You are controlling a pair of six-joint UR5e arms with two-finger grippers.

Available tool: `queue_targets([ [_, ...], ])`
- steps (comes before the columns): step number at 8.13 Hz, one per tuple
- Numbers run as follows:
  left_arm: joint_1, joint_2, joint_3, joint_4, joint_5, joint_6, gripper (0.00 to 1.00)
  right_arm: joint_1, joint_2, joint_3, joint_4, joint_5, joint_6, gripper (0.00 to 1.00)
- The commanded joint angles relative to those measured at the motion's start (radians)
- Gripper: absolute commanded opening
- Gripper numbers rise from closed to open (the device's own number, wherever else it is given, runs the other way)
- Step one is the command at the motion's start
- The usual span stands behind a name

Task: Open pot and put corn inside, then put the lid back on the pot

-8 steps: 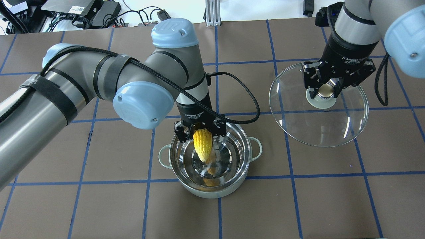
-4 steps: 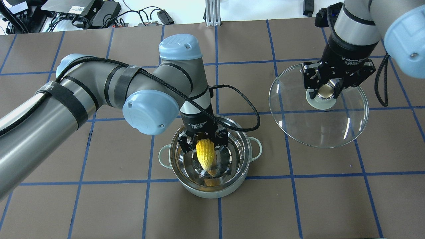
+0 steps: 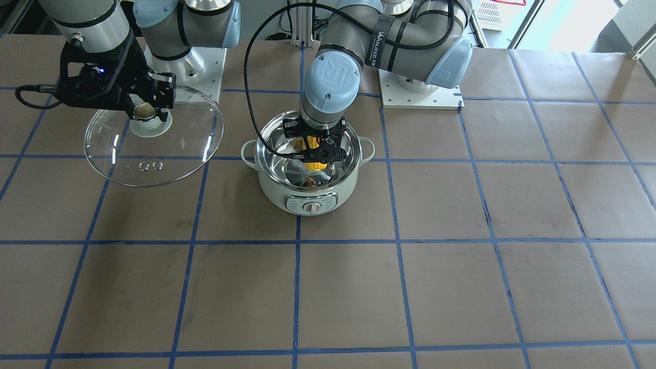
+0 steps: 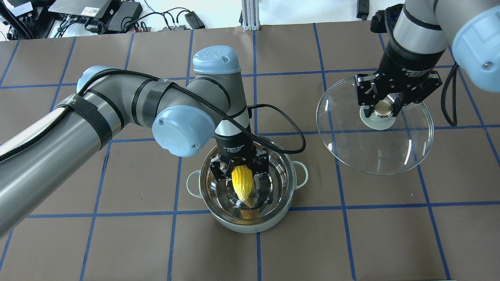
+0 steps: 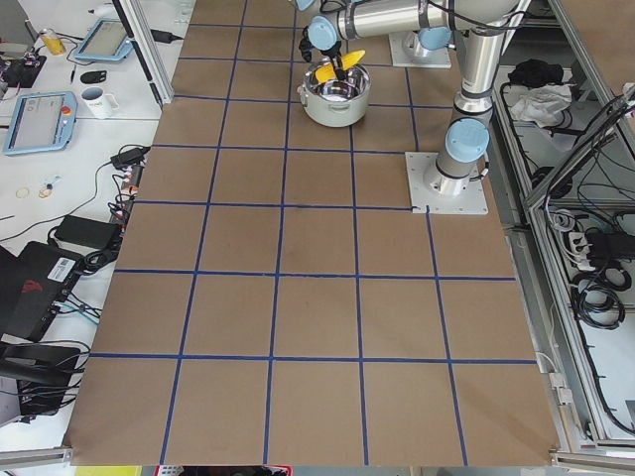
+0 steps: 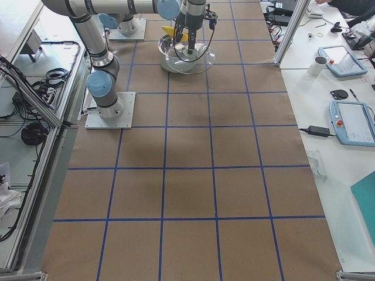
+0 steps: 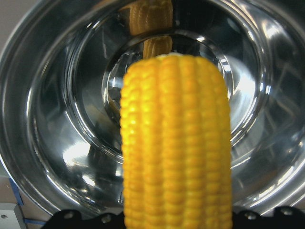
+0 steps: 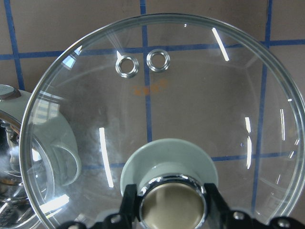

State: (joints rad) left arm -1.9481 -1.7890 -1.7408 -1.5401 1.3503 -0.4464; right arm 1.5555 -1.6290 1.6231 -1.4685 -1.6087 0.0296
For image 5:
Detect power strip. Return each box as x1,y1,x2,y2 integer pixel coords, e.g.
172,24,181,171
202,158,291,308
108,165,144,226

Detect blue teach pendant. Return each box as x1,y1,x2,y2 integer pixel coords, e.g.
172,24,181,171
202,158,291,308
3,91,77,156
74,18,133,62

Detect black power adapter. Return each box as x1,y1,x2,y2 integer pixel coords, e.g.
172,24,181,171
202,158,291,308
110,147,150,170

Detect black cloth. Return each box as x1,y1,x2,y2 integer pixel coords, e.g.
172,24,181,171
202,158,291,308
508,59,564,88

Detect coiled black cables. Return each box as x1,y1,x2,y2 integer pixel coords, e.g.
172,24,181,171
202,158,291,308
570,277,627,331

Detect white crumpled cloth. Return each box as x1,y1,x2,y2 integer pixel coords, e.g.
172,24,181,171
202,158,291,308
510,84,572,128

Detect black computer mouse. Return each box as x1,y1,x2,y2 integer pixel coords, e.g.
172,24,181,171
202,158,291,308
79,69,107,84

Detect black power brick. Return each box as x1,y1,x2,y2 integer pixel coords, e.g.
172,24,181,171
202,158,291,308
54,215,121,249

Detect yellow drink bottle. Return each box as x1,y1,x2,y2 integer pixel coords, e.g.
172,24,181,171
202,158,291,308
39,28,66,56

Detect yellow corn cob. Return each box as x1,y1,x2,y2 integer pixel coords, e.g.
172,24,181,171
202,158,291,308
315,50,366,84

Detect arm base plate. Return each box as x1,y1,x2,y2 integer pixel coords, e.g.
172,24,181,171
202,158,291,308
405,152,488,215
388,32,451,68

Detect black laptop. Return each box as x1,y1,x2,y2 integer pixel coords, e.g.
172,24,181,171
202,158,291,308
1,241,83,342

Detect white mug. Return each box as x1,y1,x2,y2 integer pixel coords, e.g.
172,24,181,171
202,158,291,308
81,86,119,119

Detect pale green electric pot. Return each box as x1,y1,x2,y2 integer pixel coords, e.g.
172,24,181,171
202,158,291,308
297,64,372,128

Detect near blue teach pendant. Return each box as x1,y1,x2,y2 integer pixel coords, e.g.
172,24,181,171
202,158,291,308
3,91,77,156

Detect far blue teach pendant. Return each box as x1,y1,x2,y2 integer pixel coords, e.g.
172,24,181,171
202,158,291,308
74,18,133,62

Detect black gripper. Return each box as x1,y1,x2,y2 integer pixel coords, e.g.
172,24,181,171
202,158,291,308
320,42,347,80

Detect aluminium frame post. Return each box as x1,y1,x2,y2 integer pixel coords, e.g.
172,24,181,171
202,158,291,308
112,0,174,108

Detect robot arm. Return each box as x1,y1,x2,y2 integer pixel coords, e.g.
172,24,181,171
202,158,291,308
293,1,526,94
425,1,529,196

